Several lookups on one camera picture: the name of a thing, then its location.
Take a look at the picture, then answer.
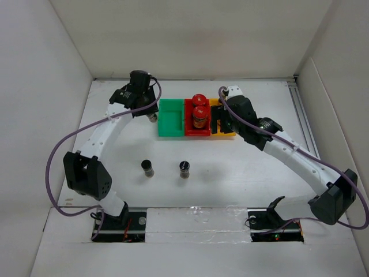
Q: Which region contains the red-lid chili sauce jar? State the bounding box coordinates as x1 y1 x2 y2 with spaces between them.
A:
191 93 208 107

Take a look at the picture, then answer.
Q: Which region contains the taped black-cap spice bottle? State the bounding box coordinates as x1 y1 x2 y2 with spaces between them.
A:
179 160 190 179

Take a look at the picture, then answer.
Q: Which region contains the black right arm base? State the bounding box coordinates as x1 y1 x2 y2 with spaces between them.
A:
244 196 304 242

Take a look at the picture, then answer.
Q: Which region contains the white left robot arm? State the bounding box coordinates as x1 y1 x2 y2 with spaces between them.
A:
63 70 159 229

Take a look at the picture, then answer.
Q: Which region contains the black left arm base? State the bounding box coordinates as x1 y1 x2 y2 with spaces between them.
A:
90 208 147 243

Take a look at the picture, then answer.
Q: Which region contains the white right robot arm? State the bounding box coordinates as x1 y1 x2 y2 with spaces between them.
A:
210 93 357 228

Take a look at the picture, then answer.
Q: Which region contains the yellow plastic bin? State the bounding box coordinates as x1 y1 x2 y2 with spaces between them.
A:
209 99 237 137

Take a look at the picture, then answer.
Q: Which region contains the red plastic bin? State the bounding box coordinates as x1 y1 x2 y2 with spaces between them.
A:
184 99 210 137

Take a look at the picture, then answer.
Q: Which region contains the green plastic bin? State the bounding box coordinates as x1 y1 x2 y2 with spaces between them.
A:
158 99 185 137

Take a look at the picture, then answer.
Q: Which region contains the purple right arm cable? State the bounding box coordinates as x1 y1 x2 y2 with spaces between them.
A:
218 85 369 235

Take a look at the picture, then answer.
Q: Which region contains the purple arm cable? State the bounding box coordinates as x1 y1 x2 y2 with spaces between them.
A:
45 76 163 240
218 85 369 235

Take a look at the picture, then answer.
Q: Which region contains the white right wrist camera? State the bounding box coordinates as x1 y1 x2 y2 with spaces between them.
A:
224 85 243 100

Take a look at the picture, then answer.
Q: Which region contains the aluminium table rail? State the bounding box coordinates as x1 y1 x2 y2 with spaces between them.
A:
287 78 320 158

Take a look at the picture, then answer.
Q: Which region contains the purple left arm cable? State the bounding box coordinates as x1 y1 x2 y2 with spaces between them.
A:
45 76 163 240

